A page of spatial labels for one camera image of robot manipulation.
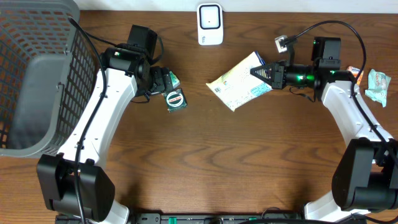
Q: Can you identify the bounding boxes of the green white packet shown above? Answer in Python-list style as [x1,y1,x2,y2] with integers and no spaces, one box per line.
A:
[169,71,180,89]

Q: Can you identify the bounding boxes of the dark green round-label packet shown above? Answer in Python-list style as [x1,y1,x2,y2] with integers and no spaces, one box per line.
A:
[162,88,187,113]

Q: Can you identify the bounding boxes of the large yellow snack bag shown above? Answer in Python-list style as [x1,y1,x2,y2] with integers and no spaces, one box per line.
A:
[206,51,272,111]

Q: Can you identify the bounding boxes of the orange small packet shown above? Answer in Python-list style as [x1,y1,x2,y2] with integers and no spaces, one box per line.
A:
[346,66,364,86]

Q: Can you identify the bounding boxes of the light blue small packet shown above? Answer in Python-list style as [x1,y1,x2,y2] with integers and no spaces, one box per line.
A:
[365,69,391,108]

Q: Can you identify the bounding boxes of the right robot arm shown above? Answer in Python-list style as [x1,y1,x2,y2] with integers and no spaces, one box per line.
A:
[250,35,397,222]

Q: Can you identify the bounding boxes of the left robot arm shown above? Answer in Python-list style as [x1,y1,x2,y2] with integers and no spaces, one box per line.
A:
[37,25,173,223]

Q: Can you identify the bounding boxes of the white barcode scanner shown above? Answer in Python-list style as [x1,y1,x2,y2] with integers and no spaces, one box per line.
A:
[197,2,224,45]

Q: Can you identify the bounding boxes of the grey plastic mesh basket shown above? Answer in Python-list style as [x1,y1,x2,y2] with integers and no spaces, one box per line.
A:
[1,0,99,158]

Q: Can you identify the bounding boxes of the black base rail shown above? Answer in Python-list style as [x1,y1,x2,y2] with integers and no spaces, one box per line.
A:
[55,212,368,224]

